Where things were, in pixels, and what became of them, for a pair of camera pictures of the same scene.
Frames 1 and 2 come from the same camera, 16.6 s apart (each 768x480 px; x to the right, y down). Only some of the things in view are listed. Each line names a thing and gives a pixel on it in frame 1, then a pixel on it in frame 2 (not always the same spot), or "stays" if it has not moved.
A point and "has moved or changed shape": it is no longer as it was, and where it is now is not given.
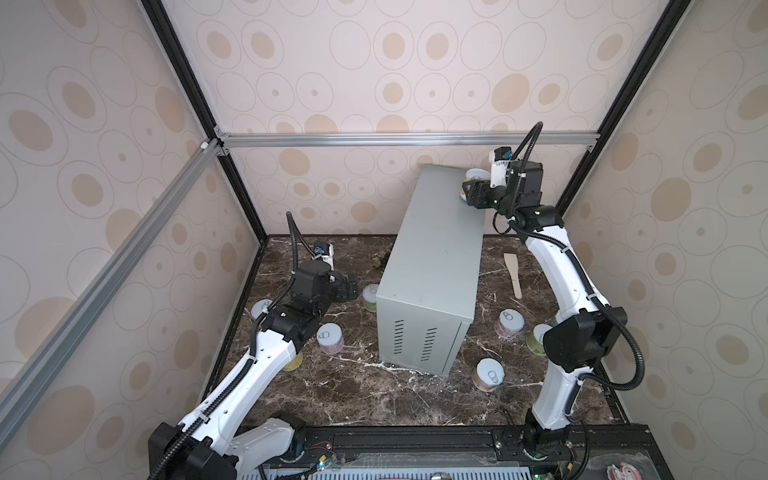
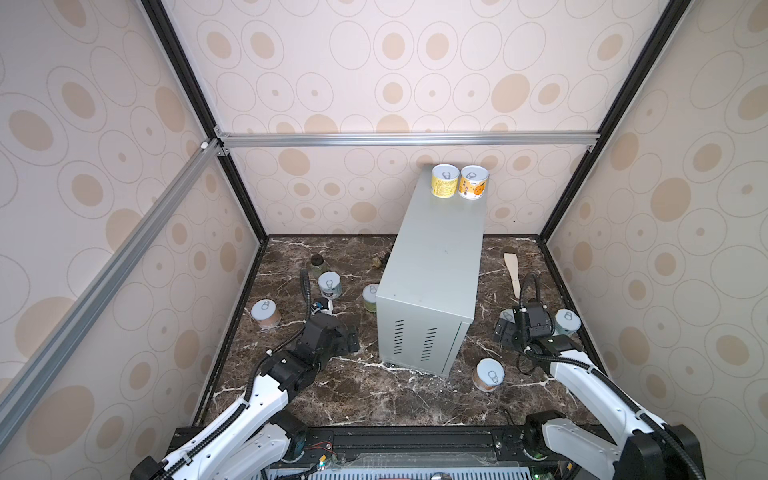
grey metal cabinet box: [426, 301] stays
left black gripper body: [337, 290] → [338, 345]
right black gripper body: [494, 197] → [511, 335]
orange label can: [475, 174] stays
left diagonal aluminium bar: [23, 383] stays
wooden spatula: [510, 259] stays
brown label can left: [258, 306] stays
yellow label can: [294, 363] has moved or changed shape
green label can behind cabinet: [369, 292] stays
